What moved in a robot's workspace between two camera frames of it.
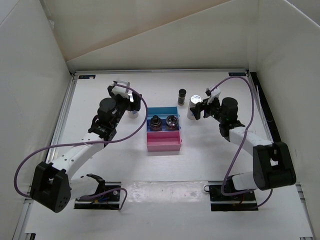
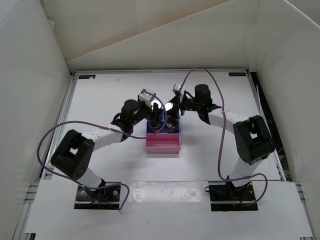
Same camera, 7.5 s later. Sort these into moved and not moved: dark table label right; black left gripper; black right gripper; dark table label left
Moved: black right gripper; black left gripper
Not moved: dark table label right; dark table label left
